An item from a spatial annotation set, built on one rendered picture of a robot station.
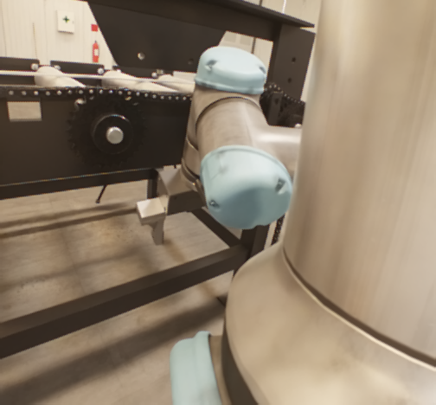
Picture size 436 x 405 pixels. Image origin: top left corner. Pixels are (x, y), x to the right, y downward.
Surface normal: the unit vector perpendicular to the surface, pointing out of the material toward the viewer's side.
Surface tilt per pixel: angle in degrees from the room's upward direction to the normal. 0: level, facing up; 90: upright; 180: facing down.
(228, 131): 38
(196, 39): 90
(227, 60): 25
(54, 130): 90
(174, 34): 90
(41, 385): 0
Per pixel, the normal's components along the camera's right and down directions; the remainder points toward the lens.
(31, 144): 0.59, 0.40
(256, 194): 0.13, 0.77
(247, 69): 0.21, -0.66
